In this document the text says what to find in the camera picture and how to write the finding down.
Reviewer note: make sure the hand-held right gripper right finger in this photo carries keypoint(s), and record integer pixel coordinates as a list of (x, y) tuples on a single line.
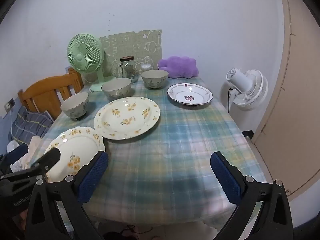
[(225, 177)]

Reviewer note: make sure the glass jar with lid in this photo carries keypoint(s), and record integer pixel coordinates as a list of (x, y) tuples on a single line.
[(128, 70)]

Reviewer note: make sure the white fan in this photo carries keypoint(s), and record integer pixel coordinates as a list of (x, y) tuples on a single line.
[(250, 90)]

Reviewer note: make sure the clear plastic cup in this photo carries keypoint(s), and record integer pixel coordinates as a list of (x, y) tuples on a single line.
[(88, 78)]

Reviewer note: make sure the scalloped yellow floral plate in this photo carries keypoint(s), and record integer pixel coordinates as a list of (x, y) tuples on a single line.
[(77, 147)]

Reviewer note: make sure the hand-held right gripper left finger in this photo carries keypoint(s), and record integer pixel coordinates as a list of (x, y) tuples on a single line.
[(92, 177)]

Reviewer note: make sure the purple plush pillow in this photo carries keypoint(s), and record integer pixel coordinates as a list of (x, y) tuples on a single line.
[(177, 66)]

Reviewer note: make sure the wooden chair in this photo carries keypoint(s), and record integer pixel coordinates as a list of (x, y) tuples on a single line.
[(45, 90)]

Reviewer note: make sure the wall socket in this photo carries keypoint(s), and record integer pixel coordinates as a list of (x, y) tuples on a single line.
[(10, 105)]

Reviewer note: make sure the white cloth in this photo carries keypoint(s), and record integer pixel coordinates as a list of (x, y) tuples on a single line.
[(35, 146)]

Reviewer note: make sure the green desk fan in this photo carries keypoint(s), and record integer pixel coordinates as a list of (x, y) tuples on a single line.
[(82, 55)]

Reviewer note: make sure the large yellow floral plate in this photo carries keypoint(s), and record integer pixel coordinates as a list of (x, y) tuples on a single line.
[(125, 120)]

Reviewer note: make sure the floral ceramic bowl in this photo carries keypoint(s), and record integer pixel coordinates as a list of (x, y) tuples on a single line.
[(116, 91), (75, 108), (155, 81)]

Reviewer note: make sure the plaid tablecloth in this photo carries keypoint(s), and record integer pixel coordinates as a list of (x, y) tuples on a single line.
[(175, 142)]

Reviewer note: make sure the cotton swab container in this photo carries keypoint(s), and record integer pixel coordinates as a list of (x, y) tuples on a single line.
[(146, 67)]

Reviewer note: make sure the blue plaid bedding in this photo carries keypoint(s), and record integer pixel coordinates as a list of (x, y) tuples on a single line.
[(27, 125)]

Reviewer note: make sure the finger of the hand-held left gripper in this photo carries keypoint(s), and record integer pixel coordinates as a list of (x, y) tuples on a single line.
[(16, 153), (51, 158)]

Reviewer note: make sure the beige door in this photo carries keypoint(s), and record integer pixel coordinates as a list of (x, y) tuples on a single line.
[(295, 105)]

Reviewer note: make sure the green printed mat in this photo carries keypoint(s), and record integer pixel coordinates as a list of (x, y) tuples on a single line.
[(125, 45)]

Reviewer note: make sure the clear glass mug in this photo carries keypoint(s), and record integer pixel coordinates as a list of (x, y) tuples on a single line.
[(118, 71)]

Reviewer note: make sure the white plate with red pattern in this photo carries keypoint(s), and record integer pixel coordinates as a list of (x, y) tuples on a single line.
[(190, 95)]

